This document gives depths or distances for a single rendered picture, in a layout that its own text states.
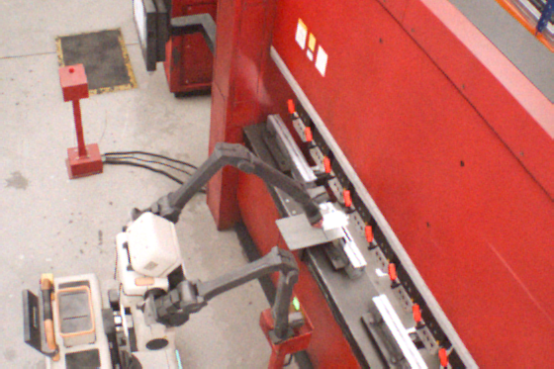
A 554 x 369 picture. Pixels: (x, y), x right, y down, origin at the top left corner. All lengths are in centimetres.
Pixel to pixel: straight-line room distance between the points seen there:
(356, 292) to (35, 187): 244
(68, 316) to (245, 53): 152
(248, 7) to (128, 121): 205
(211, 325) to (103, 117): 194
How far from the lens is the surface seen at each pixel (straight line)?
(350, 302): 291
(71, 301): 282
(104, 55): 554
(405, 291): 253
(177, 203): 259
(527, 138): 175
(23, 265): 411
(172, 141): 473
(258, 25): 318
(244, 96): 343
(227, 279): 234
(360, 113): 253
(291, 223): 296
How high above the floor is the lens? 326
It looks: 43 degrees down
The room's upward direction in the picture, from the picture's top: 8 degrees clockwise
